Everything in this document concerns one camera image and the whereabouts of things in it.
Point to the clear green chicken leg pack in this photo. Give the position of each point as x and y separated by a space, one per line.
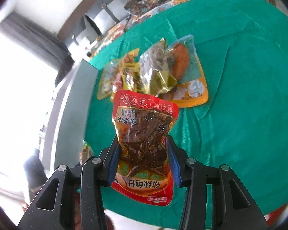
85 153

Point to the grey cushion middle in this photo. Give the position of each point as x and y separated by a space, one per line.
102 15

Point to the orange chicken wing pack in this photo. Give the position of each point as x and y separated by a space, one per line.
191 89

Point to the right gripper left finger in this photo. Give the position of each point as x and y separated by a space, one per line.
54 205

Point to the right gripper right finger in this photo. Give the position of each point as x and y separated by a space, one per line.
233 207

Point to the white cardboard box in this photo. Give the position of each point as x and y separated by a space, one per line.
66 125

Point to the yellow egg snack pouch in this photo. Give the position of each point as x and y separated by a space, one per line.
106 79

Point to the green tablecloth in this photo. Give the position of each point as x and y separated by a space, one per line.
243 49

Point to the grey curtain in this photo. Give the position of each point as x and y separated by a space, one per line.
40 42

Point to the gold walnut snack bag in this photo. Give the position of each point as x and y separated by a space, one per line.
155 66

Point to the red spicy fish snack pack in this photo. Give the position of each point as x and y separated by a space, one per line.
142 123

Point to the yellow chicken feet snack bag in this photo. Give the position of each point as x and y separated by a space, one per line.
130 72

